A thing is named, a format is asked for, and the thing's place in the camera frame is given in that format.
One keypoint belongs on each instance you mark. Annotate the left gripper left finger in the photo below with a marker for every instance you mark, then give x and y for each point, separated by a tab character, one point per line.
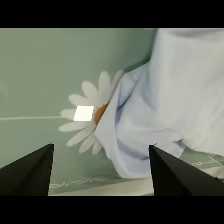
30	176

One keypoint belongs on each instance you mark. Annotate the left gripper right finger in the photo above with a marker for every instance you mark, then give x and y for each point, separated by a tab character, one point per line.
176	176

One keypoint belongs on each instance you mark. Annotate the light blue shirt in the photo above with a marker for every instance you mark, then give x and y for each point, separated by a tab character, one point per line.
173	100

